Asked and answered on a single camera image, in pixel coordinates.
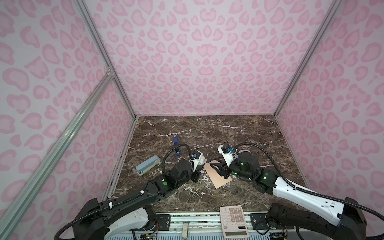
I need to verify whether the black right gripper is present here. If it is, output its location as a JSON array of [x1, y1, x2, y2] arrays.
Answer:
[[208, 156, 254, 181]]

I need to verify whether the peach pink envelope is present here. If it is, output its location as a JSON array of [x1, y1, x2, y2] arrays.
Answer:
[[204, 163, 233, 189]]

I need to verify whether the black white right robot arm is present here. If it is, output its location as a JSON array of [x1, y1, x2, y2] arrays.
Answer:
[[210, 151, 367, 240]]

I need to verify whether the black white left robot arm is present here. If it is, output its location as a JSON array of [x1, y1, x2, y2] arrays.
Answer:
[[72, 160, 204, 240]]

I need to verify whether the grey blue rectangular box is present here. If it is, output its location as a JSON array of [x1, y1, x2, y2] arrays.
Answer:
[[136, 155, 161, 176]]

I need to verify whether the pink white calculator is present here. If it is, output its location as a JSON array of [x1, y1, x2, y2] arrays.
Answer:
[[220, 206, 250, 239]]

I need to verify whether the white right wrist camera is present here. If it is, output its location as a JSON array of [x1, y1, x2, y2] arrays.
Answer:
[[218, 144, 237, 167]]

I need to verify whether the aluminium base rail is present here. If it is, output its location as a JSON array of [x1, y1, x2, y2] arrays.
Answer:
[[104, 210, 340, 240]]

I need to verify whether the white clip on rail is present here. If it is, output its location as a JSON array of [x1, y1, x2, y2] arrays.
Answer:
[[182, 222, 189, 240]]

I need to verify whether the diagonal aluminium frame bar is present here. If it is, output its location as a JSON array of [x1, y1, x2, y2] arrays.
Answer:
[[1, 71, 115, 240]]

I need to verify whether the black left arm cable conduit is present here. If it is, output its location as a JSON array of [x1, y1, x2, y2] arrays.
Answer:
[[53, 143, 194, 240]]

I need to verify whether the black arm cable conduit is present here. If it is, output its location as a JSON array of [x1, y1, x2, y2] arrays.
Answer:
[[232, 142, 384, 223], [53, 143, 194, 240]]

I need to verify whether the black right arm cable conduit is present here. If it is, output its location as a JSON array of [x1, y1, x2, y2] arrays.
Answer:
[[232, 142, 384, 223]]

